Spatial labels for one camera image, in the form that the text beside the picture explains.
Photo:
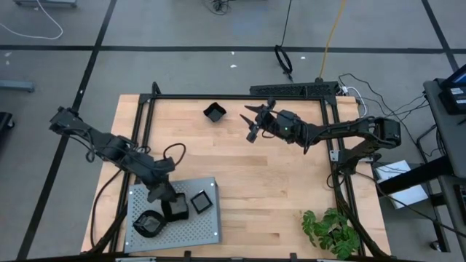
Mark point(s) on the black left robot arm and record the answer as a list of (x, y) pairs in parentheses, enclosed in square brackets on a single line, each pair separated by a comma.
[(109, 147)]

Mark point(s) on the grey furniture foot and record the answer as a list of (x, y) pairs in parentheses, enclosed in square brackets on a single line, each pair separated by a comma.
[(16, 86)]

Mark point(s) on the grey desk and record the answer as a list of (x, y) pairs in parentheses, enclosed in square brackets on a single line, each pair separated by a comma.
[(448, 145)]

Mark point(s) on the black aluminium table frame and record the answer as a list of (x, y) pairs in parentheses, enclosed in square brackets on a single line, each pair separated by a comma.
[(236, 97)]

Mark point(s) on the black caster wheel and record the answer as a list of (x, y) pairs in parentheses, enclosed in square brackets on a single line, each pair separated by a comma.
[(435, 245)]

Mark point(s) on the black square pot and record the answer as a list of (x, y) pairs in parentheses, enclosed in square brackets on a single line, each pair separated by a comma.
[(201, 202)]

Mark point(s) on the grey perforated metal riser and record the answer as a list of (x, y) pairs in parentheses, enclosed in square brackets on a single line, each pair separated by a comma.
[(204, 229)]

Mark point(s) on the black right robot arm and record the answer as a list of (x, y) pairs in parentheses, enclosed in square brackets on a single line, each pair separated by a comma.
[(346, 129)]

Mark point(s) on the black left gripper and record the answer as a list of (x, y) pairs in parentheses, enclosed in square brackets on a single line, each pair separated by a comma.
[(158, 172)]

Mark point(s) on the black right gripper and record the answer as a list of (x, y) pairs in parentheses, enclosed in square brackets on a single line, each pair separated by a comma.
[(280, 125)]

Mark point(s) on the white paper box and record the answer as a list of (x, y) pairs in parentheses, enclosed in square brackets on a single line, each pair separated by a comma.
[(411, 196)]

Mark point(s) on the black deep square mini plate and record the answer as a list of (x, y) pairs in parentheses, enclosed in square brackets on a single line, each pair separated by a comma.
[(215, 113), (177, 208)]

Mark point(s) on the grey cart base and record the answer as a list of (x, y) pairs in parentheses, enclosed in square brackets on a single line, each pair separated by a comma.
[(43, 3)]

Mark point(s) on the black floor object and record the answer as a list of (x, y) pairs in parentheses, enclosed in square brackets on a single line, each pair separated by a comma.
[(5, 122)]

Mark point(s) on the green monstera plant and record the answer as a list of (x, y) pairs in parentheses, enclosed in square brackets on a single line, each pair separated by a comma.
[(336, 236)]

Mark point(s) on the black laptop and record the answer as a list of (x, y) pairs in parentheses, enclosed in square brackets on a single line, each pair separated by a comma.
[(453, 98)]

